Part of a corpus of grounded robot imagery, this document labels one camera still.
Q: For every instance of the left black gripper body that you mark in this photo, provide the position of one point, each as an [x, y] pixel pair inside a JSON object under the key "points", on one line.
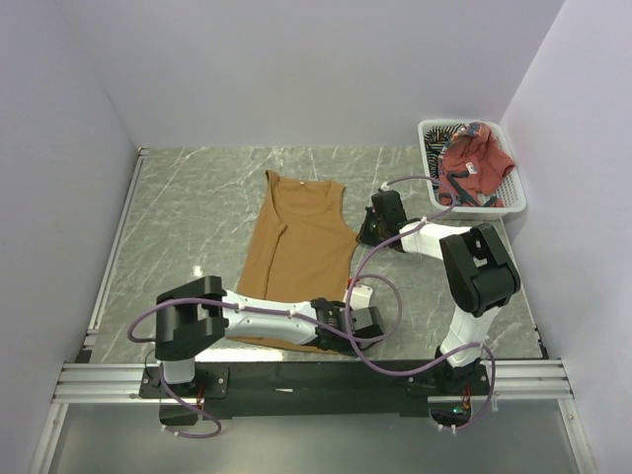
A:
{"points": [[347, 349]]}

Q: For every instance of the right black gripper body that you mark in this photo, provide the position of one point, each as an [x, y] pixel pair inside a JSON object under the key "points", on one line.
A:
{"points": [[371, 231]]}

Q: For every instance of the tan ribbed tank top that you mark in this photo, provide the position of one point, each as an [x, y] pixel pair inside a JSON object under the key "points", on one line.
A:
{"points": [[301, 247]]}

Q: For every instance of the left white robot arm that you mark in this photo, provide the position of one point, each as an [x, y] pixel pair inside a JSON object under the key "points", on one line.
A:
{"points": [[196, 315]]}

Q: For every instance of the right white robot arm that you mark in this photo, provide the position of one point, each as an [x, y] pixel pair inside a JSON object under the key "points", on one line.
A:
{"points": [[481, 277]]}

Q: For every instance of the striped multicolour tank top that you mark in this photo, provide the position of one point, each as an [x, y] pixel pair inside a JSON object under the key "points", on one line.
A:
{"points": [[437, 148]]}

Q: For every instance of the rust red tank top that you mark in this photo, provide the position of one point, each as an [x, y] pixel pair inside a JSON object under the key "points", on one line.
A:
{"points": [[471, 167]]}

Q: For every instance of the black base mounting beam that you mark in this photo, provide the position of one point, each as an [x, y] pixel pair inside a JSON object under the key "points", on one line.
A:
{"points": [[303, 388]]}

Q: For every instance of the white plastic laundry basket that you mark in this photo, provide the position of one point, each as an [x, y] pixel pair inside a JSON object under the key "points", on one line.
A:
{"points": [[510, 191]]}

